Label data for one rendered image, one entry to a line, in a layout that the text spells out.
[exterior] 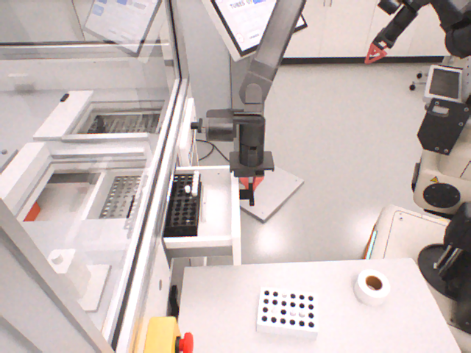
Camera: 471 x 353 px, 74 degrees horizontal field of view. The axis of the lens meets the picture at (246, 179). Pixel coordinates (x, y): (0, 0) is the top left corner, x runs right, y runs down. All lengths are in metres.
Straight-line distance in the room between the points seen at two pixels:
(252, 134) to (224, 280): 0.36
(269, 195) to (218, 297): 1.30
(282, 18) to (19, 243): 0.58
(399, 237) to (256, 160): 1.05
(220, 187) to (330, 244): 1.08
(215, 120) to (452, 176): 0.76
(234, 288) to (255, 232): 1.09
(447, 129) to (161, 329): 0.87
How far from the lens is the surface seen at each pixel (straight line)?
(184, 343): 0.60
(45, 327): 0.32
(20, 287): 0.28
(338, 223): 1.96
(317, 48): 3.83
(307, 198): 2.06
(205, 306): 0.77
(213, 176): 0.88
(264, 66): 0.67
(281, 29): 0.69
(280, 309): 0.72
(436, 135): 1.05
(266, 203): 1.96
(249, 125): 0.66
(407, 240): 1.63
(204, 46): 2.34
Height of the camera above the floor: 1.44
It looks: 42 degrees down
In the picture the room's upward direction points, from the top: straight up
